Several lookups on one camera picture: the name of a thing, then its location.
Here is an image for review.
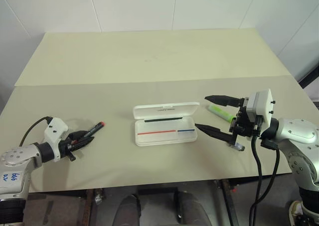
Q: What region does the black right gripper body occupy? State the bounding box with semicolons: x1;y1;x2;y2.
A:
228;97;264;147

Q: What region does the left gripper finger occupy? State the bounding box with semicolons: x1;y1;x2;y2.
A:
71;136;96;150
70;130;94;140

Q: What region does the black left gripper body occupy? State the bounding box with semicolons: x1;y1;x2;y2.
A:
59;133;77;161

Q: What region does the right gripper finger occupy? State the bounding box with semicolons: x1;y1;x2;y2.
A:
194;123;237;144
204;95;245;108

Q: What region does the black marker with red cap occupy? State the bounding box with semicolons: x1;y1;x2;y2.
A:
82;121;106;138

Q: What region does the green highlighter marker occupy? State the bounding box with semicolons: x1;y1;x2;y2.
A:
207;105;236;123

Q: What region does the white plastic pencil case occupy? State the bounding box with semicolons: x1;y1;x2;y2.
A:
132;101;201;147

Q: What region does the rusty metal table leg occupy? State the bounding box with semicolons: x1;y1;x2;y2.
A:
220;179;240;226
83;188;96;226

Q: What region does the black table crossbar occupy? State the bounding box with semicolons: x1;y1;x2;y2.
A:
138;185;180;196

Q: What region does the dark rounded shape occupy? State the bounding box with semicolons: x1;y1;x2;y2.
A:
176;192;208;226
119;194;142;226

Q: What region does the pale yellow table sheet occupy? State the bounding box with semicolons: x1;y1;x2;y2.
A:
14;31;292;88

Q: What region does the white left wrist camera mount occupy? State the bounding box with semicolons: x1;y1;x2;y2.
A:
44;117;69;162

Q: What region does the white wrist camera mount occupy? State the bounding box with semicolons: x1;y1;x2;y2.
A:
44;117;69;162
245;88;276;127

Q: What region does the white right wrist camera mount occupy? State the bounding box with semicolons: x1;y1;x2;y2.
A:
245;88;276;127

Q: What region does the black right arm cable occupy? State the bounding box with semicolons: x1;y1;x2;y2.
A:
249;132;281;226

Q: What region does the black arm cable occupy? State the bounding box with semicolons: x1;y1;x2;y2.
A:
249;132;281;226
19;115;53;147

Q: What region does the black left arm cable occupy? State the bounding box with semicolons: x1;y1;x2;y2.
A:
19;115;53;147

